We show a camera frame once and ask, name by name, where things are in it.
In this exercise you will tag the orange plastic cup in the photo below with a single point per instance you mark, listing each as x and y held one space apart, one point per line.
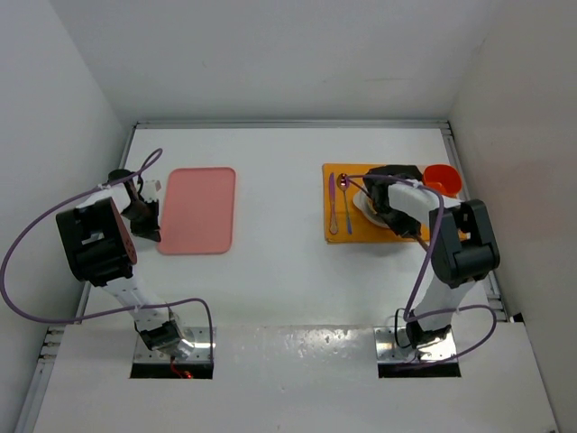
444 179

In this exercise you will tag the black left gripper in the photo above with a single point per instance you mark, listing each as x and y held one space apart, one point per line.
144 225

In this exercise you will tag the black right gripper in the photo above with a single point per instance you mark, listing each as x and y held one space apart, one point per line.
403 224

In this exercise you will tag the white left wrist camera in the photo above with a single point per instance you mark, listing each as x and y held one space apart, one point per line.
148 191

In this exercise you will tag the iridescent table knife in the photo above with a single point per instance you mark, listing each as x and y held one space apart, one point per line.
333 224

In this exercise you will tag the round toasted bread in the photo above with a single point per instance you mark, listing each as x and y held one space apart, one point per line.
370 208

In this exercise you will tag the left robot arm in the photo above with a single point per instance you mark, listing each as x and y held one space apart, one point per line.
97 237

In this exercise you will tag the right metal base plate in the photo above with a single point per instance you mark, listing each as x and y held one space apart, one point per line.
393 347

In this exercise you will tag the metal base plate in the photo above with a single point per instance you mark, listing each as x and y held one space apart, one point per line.
393 347
194 348

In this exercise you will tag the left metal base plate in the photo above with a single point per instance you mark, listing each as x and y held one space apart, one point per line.
194 348

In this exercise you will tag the metal cake server wooden handle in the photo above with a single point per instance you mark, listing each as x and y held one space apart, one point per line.
419 239

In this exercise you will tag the orange cloth placemat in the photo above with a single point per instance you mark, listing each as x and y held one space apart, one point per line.
360 232

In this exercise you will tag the pink plastic tray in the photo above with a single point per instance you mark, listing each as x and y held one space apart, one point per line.
198 211

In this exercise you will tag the white plate with handles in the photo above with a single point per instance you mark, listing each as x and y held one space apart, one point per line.
359 200

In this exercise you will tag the iridescent spoon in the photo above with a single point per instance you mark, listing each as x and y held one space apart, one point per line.
343 185

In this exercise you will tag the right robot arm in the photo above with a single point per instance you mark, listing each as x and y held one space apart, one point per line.
462 247

